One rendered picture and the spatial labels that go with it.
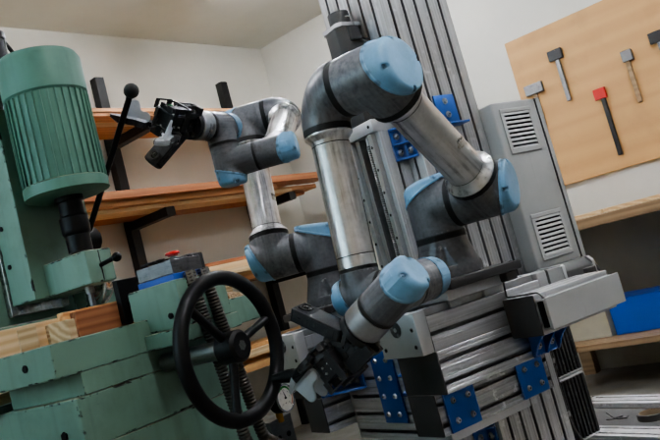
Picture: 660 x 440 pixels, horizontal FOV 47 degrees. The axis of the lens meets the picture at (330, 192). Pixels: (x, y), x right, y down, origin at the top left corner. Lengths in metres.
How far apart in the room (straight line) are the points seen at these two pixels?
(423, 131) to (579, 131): 3.02
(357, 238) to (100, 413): 0.55
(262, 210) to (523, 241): 0.73
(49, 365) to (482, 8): 3.83
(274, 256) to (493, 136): 0.69
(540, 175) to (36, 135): 1.31
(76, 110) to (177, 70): 3.61
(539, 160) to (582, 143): 2.28
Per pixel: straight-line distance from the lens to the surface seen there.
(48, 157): 1.65
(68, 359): 1.41
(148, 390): 1.52
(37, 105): 1.67
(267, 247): 2.13
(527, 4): 4.66
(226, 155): 1.91
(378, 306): 1.26
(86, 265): 1.63
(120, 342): 1.49
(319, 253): 2.10
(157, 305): 1.52
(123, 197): 4.01
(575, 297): 1.76
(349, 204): 1.42
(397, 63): 1.39
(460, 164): 1.57
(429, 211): 1.71
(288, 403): 1.73
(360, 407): 2.06
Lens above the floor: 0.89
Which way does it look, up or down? 6 degrees up
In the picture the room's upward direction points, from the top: 15 degrees counter-clockwise
